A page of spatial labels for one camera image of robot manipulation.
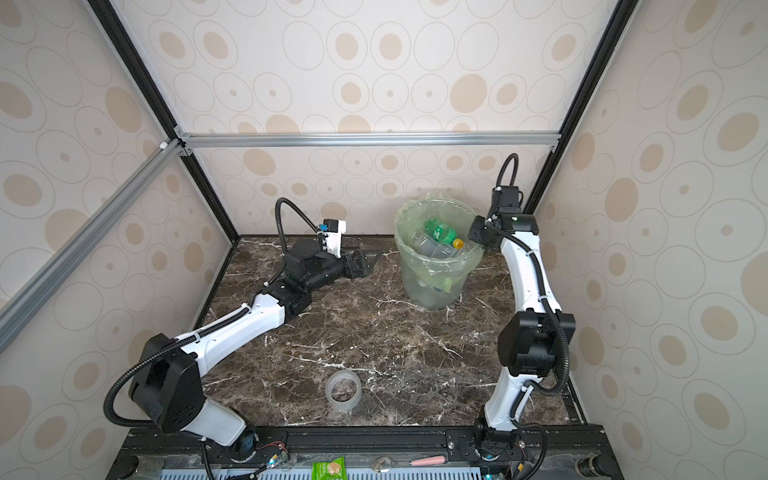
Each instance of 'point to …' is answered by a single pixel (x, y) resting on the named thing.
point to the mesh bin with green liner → (433, 282)
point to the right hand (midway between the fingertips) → (479, 230)
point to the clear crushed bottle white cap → (428, 246)
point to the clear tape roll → (340, 375)
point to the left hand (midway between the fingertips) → (379, 248)
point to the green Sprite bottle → (443, 233)
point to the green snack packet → (336, 470)
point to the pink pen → (430, 461)
